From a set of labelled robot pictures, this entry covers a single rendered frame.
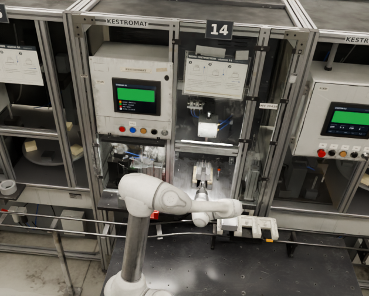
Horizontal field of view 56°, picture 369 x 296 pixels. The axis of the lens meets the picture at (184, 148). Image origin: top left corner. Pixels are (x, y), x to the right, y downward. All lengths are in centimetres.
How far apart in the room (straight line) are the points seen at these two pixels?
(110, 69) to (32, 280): 192
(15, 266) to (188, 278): 160
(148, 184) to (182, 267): 84
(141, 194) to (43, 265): 182
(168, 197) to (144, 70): 67
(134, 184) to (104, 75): 61
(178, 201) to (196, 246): 91
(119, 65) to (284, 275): 154
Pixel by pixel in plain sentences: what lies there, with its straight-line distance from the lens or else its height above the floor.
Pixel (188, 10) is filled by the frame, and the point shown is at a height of 201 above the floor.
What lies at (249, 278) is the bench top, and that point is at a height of 68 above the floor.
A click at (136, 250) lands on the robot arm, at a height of 116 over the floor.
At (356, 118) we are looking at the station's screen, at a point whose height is 163.
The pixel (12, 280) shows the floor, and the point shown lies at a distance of 321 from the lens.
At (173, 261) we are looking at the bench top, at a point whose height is 68.
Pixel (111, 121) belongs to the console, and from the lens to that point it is 198.
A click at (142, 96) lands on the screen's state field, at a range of 183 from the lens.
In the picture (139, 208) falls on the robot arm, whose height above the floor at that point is 139.
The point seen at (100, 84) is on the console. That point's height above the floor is 168.
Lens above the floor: 252
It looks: 37 degrees down
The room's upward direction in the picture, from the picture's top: 3 degrees clockwise
